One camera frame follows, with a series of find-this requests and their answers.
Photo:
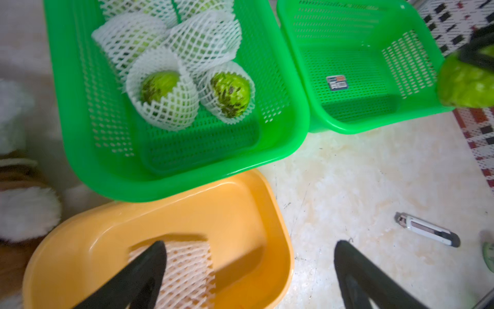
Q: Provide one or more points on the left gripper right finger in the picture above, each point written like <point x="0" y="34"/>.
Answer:
<point x="362" y="283"/>

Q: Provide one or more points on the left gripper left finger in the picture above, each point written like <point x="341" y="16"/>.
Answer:
<point x="135" y="286"/>

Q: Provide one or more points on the white foam net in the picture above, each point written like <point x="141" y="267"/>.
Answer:
<point x="162" y="91"/>
<point x="227" y="91"/>
<point x="125" y="37"/>
<point x="205" y="40"/>
<point x="189" y="280"/>

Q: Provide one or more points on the black pen tool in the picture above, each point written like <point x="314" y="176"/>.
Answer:
<point x="426" y="229"/>

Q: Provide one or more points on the yellow plastic bowl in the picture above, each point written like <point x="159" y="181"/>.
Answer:
<point x="228" y="238"/>

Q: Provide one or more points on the white teddy bear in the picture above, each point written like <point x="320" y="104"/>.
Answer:
<point x="30" y="206"/>

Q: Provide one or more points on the empty green plastic basket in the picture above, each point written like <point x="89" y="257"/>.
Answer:
<point x="119" y="155"/>

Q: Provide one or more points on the green basket with fruit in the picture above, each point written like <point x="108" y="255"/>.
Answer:
<point x="363" y="64"/>

